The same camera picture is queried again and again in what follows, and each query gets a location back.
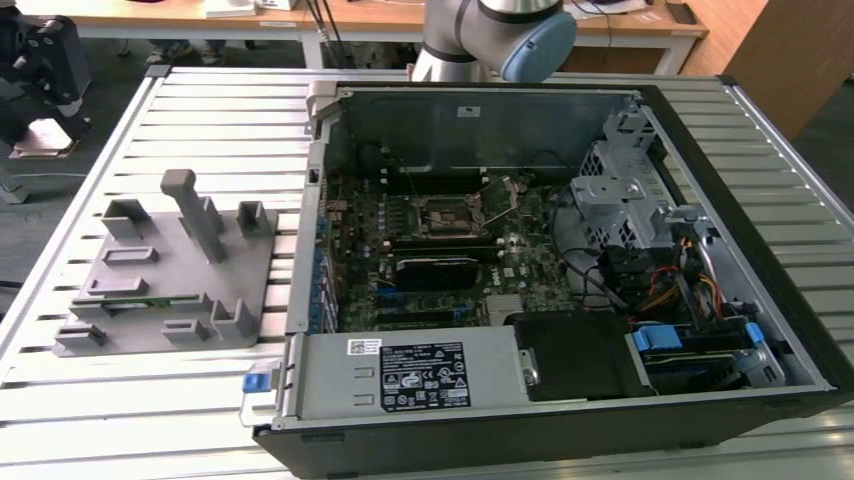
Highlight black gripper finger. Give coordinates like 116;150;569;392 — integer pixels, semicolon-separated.
12;29;94;146
0;74;32;146

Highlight silver CPU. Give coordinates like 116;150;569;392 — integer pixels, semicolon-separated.
9;117;83;159

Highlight metal socket cover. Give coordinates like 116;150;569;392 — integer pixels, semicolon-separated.
477;174;530;226

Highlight CPU socket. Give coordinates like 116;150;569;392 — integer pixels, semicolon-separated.
412;193;487;239

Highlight grey furniture foot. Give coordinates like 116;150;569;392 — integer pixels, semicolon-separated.
0;162;32;205

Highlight white box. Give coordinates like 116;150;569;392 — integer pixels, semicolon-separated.
204;0;259;20

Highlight green RAM stick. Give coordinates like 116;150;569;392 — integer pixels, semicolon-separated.
99;295;203;310

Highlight grey plastic parts rack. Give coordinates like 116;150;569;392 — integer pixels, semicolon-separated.
52;168;282;359

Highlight black graphics card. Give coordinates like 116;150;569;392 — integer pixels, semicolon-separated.
391;253;483;294

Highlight silver power supply black label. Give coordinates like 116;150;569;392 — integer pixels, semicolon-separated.
278;327;539;421

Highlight black expansion slot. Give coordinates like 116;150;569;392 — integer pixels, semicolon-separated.
376;308;469;331

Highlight green motherboard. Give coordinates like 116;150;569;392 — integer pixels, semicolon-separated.
323;172;577;335

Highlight silver chipset heatsink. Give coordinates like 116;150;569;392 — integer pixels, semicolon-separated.
485;294;526;326

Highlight silver drive cage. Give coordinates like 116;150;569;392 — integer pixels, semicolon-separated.
570;112;679;251

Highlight black plastic air shroud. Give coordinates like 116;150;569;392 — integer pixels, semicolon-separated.
503;309;657;404

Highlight black PC case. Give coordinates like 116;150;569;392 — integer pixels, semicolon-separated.
236;74;854;480

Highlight hard disk in blue carrier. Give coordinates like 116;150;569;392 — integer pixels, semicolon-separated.
627;322;766;394

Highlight wooden cabinet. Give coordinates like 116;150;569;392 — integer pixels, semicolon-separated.
681;0;854;141

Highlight silver disk bay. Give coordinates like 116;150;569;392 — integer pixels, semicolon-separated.
626;314;793;397

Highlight wooden desk white frame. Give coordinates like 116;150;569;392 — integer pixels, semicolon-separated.
312;0;710;76
66;0;322;69

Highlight yellow red power wires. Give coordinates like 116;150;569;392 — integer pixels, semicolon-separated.
630;237;726;321

